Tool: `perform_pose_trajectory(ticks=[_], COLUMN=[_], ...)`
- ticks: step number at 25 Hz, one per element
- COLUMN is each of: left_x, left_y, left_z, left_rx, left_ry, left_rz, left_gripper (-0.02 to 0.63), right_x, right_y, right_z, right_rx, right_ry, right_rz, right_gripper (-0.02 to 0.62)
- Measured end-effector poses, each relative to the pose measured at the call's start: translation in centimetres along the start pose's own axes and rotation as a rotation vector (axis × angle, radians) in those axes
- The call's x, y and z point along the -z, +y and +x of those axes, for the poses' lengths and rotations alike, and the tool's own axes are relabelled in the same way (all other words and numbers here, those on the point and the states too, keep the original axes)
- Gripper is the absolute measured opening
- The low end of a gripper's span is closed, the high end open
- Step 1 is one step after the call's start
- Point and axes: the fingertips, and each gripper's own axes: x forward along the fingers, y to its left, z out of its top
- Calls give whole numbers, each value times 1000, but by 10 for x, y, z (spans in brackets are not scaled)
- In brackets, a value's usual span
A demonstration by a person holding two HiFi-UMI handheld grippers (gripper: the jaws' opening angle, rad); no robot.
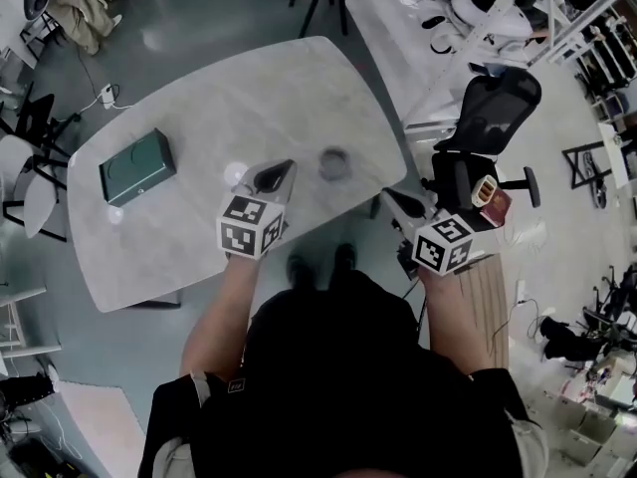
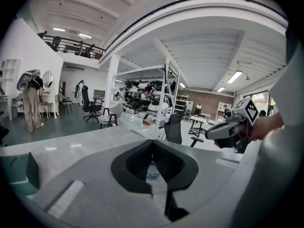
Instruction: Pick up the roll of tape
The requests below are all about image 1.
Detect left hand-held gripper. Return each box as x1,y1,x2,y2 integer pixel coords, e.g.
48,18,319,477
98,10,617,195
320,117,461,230
215,157,300,263

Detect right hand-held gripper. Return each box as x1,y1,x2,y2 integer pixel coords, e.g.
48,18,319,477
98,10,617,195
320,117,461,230
381,187,477,281

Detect small round grey object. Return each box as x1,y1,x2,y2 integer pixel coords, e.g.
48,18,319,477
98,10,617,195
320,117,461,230
317,146,351,182

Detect person's left forearm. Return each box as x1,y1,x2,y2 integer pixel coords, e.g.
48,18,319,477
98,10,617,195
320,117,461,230
178,254,258,381

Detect person's right forearm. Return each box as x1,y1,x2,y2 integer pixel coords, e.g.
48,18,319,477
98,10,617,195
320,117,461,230
419,270,493,376

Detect white and orange box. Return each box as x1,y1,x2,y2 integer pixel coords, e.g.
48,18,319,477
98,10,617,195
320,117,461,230
470,175,500,209

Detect dark red book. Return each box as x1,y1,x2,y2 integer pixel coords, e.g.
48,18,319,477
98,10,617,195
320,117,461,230
480,189,515,229

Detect person's right black shoe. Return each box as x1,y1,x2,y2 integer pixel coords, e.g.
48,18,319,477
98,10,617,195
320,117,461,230
333,242,358,274

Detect person's black shoe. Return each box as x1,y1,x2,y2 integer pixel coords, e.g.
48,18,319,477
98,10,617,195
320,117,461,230
333,242,358,274
287,253,318,291

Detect person's left black shoe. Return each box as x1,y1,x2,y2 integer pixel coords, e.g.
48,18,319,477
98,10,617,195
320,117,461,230
287,253,318,291

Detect wooden board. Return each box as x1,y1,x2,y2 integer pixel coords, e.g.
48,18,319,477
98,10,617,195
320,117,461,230
454,253,512,373

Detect black mesh office chair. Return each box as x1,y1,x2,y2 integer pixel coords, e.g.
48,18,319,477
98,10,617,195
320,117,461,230
420,65,544,229

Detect dark green box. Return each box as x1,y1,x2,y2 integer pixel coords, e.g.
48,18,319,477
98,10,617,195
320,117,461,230
98,126,178,208

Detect person's black shirt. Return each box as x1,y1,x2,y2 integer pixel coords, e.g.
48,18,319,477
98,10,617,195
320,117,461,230
138,268,541,478

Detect white power strip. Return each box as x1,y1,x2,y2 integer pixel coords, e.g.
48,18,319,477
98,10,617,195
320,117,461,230
97,83,121,110

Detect white robot shells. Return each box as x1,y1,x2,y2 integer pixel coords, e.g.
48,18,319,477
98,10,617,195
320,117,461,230
422,0,536,57

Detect white chair with black legs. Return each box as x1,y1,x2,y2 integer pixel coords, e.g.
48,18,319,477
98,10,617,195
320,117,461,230
0,133,72,244

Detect white step stool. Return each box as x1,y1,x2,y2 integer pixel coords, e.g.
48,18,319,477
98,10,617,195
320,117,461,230
0,283,64,361

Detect pink mat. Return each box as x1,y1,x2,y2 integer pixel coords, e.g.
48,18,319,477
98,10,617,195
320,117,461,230
51,377,148,478

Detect white table with black frame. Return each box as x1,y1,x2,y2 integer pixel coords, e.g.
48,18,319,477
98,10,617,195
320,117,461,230
561,121,637,192

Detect white metal frame rack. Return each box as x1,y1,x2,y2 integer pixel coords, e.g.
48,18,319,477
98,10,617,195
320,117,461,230
431,0,634,100

